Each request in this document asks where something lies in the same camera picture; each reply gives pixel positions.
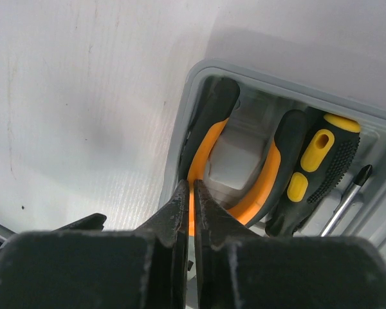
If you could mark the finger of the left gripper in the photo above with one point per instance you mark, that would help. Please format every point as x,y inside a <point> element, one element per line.
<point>93,222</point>

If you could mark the black yellow screwdriver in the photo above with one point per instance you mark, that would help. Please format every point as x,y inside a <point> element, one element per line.
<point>347,199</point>
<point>326,155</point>

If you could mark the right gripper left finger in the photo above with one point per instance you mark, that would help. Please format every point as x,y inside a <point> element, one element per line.
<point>70,268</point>

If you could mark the grey plastic tool case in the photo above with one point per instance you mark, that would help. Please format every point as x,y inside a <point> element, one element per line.
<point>241,133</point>

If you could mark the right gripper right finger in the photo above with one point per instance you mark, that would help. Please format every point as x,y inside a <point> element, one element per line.
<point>237,268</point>

